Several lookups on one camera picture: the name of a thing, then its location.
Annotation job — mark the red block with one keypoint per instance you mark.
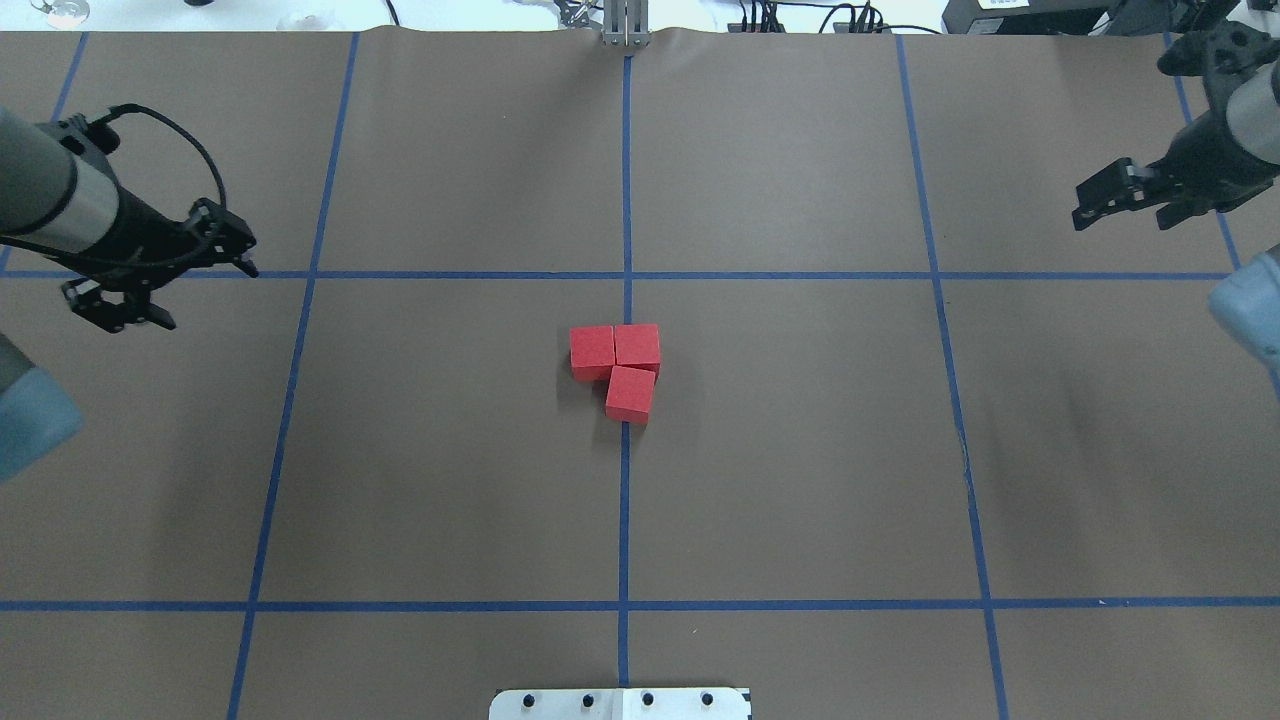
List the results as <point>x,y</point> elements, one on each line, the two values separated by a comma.
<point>630,395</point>
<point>592,353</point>
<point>637,346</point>

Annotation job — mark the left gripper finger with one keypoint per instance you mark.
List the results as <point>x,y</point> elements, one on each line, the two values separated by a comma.
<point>112,310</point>

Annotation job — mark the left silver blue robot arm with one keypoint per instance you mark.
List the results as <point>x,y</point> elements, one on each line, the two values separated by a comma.
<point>64,203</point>

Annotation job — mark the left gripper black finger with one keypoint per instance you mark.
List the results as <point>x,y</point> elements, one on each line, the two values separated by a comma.
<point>221,238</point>

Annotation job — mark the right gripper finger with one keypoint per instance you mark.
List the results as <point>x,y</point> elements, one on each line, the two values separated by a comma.
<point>1094,209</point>

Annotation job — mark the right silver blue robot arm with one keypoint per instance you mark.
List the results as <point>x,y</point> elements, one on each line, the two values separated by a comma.
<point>1245,304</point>

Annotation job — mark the black box with label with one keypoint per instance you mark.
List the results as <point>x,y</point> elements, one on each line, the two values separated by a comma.
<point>1022,18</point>

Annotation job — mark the aluminium frame post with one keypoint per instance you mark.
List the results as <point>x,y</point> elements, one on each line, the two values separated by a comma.
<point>625,23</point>

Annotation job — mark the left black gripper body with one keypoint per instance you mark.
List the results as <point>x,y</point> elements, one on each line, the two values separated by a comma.
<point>143,238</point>

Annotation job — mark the white camera stand post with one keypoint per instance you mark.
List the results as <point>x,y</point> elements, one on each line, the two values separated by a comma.
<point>623,703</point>

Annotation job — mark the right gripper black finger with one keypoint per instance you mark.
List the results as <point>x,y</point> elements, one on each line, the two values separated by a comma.
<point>1123,184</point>

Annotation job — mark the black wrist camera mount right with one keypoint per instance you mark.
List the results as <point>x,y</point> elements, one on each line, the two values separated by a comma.
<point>1224,57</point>

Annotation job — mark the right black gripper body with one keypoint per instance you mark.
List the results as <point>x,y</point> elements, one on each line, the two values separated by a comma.
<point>1208,158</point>

